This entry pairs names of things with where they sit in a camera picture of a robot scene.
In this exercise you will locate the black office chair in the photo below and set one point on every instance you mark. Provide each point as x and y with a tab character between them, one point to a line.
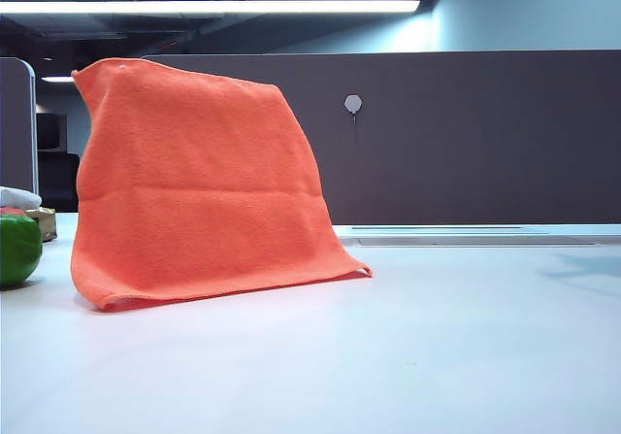
58	181

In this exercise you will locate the gold foil box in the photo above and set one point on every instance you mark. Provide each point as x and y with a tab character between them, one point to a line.
48	223

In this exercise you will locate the small red object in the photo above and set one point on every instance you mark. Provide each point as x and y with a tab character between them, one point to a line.
9	210

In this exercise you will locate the dark background cabinet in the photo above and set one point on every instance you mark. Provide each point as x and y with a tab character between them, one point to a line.
51	133

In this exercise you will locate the long ceiling light strip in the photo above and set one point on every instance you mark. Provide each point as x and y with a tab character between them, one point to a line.
194	7

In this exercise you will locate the dark brown desk partition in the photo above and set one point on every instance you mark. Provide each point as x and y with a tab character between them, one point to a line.
485	138

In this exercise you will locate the short ceiling light strip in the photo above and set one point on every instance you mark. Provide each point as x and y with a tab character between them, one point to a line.
58	79

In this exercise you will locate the orange microfibre cloth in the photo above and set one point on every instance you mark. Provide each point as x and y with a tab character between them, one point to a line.
204	186

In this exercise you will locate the green bell pepper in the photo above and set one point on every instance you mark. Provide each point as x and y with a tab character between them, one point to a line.
17	249

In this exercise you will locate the grey hexagonal partition hook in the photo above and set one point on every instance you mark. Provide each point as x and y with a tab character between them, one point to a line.
352	104

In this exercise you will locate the white folded cloth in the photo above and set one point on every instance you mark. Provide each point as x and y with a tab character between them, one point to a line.
17	196

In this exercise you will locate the grey rounded partition panel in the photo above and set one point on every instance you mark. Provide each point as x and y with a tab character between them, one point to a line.
17	123

